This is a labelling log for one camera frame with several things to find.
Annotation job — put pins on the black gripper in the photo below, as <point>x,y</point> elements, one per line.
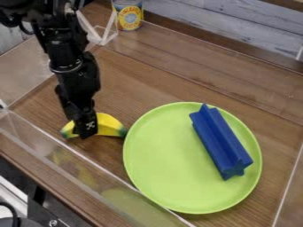
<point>76,88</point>

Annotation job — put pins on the yellow toy banana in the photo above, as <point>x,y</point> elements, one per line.
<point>110,127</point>

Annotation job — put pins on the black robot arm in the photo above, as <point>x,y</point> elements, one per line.
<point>51,20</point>

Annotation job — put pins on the green round plate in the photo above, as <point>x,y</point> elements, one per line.
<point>170,167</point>

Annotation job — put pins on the yellow labelled tin can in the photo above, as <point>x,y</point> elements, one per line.
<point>130,14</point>

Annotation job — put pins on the blue star-shaped block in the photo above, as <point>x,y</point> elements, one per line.
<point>223,146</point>

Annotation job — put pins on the clear acrylic front wall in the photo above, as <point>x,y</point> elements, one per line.
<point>100,198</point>

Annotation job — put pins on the clear acrylic corner bracket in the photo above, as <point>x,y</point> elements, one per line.
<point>100,34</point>

